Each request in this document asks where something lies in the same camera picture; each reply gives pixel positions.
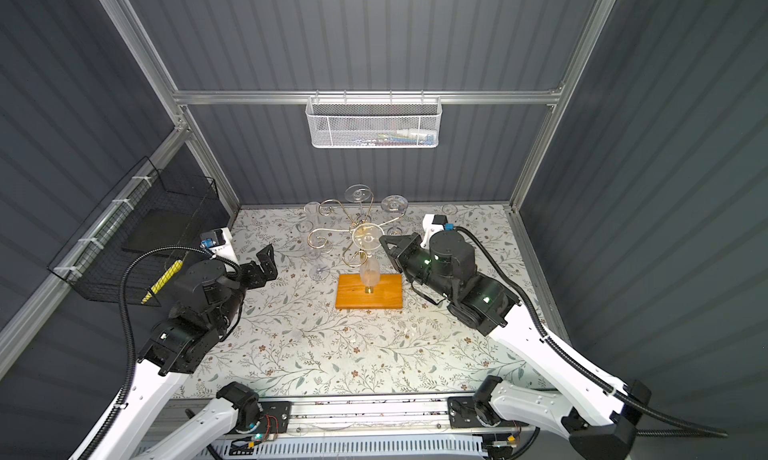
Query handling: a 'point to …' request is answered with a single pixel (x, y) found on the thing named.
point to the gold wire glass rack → (351, 255)
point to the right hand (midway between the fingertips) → (379, 241)
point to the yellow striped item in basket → (163, 280)
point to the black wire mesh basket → (153, 209)
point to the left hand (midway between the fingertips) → (251, 251)
